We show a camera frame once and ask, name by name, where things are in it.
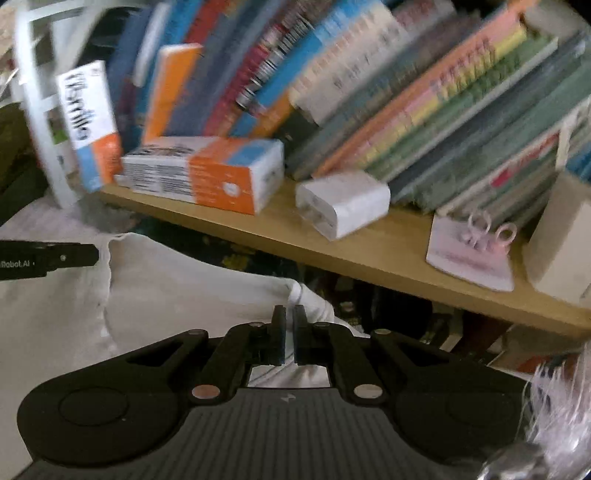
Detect tall white orange box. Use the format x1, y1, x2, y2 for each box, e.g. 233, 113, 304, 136
55, 60, 123, 192

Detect small white box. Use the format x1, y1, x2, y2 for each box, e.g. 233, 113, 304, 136
295, 171, 391, 241

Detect white wooden bookshelf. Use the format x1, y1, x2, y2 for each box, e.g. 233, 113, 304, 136
14, 0, 591, 340

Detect olive brown jacket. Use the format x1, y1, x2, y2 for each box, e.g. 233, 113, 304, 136
0, 104, 33, 195

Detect long white orange box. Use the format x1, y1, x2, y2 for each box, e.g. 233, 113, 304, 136
121, 136, 284, 215

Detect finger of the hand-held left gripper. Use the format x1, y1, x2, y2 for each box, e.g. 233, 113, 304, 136
46, 244, 99, 272

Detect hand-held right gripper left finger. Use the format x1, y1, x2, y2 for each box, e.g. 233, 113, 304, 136
124, 305, 288, 406

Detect cream printed sweatshirt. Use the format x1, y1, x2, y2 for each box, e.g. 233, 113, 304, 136
0, 233, 370, 480

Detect pink scissors on card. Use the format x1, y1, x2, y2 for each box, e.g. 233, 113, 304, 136
426, 210, 515, 292

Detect white fluffy sleeve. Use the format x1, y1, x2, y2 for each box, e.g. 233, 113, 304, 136
480, 342, 591, 480

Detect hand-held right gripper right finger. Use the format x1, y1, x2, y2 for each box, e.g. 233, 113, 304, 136
294, 305, 451, 406

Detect row of colourful books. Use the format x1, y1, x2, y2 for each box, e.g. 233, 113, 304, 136
106, 0, 591, 222

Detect beige pen holder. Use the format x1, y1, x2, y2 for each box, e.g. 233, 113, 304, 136
524, 173, 591, 305

